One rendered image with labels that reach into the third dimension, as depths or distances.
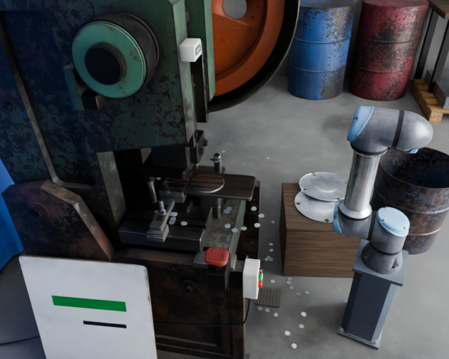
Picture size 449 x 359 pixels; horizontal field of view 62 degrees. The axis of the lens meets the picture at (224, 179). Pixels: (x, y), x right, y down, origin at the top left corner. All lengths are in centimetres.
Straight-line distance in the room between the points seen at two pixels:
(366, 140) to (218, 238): 60
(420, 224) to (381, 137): 106
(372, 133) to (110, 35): 78
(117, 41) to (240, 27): 71
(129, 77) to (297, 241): 126
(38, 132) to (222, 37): 75
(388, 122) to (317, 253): 95
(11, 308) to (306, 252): 153
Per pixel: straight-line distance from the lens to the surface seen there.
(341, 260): 203
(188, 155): 127
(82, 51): 95
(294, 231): 186
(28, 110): 128
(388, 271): 158
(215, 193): 134
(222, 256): 114
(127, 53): 90
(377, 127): 122
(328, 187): 210
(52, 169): 138
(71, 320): 170
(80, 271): 151
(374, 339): 192
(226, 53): 155
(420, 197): 209
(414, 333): 204
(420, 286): 223
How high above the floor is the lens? 160
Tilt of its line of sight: 35 degrees down
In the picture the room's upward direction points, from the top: 2 degrees counter-clockwise
